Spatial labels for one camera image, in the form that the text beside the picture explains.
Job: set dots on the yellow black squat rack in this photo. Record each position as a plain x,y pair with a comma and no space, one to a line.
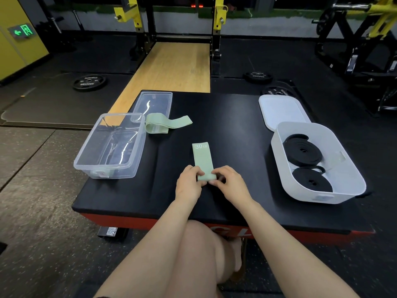
217,37

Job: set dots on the green exit sign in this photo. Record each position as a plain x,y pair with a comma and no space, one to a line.
23,31

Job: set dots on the person's left forearm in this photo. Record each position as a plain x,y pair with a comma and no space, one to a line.
149,254

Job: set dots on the black weight plate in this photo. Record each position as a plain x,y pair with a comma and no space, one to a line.
258,77
89,82
277,91

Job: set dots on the white plastic lid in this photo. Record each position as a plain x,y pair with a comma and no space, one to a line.
280,110

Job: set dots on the black upright bar holder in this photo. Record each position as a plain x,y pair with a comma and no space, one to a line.
79,23

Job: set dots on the wooden lifting platform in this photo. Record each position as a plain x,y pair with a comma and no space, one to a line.
167,68

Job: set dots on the light green resistance band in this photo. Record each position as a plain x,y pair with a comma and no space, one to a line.
158,124
101,174
203,158

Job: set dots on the clear plastic container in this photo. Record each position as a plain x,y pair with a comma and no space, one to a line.
102,148

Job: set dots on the white plastic bin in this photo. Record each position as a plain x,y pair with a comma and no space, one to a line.
347,180

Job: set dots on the brown sandal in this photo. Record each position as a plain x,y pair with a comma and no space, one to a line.
243,270

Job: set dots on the thin black resistance band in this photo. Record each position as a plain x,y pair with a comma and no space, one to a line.
311,181

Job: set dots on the clear plastic lid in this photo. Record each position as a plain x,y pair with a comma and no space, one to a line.
152,105

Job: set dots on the yellow black exercise machine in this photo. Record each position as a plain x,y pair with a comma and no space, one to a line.
350,58

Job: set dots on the black plyo platform red side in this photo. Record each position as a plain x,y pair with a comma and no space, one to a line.
155,189

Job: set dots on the person's right forearm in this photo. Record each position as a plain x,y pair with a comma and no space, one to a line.
294,254

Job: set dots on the black flat floor pad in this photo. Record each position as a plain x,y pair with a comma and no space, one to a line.
2,248

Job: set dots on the wide black resistance band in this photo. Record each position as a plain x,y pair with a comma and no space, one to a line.
302,150

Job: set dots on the person's left leg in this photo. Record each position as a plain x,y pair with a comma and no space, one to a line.
198,257

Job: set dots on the person's left hand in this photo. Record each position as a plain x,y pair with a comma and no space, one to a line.
189,184

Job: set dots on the person's right hand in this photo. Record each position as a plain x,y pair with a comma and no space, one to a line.
234,187

